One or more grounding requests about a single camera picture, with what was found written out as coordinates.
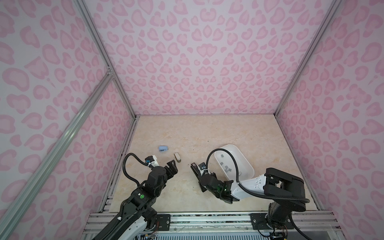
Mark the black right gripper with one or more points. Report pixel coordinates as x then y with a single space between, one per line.
212 174

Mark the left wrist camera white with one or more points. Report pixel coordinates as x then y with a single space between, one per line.
151 161

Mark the aluminium diagonal frame bar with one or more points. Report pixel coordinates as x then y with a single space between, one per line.
21 204

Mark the aluminium frame corner post left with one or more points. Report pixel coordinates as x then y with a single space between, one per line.
91 26

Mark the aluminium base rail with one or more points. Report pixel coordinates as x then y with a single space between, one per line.
318 225

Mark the aluminium frame corner post right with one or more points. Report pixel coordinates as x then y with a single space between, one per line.
327 21

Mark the blue small stapler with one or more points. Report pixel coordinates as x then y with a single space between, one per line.
163 148

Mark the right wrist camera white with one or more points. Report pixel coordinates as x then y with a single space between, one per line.
203 169

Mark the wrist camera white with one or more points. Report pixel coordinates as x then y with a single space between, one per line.
203 169
151 161

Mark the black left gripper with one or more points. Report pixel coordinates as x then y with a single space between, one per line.
173 168

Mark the aluminium frame corner post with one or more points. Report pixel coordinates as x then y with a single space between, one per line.
91 26
327 21

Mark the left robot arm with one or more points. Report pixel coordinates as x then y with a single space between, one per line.
136 213

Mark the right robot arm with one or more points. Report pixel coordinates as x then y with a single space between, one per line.
285 190

